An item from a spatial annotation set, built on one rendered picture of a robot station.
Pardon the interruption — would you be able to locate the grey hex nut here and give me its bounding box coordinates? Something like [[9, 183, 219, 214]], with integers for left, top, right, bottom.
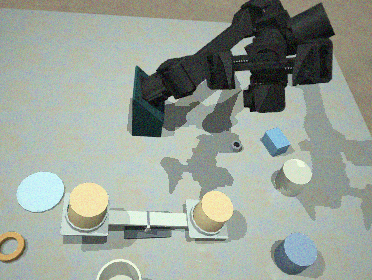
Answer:
[[230, 140, 242, 152]]

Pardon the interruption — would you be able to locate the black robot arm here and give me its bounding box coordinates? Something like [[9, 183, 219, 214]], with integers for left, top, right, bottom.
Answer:
[[139, 0, 335, 113]]

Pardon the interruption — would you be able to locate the light blue block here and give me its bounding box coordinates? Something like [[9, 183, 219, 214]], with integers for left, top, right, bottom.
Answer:
[[261, 127, 291, 157]]

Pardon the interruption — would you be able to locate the tan ring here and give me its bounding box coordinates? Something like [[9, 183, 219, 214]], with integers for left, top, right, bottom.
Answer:
[[0, 232, 25, 263]]

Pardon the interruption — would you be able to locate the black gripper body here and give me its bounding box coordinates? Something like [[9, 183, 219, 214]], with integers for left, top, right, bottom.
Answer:
[[203, 35, 333, 90]]

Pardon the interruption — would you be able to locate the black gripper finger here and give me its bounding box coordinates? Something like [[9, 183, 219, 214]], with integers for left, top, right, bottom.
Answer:
[[213, 51, 236, 90], [292, 43, 320, 86]]

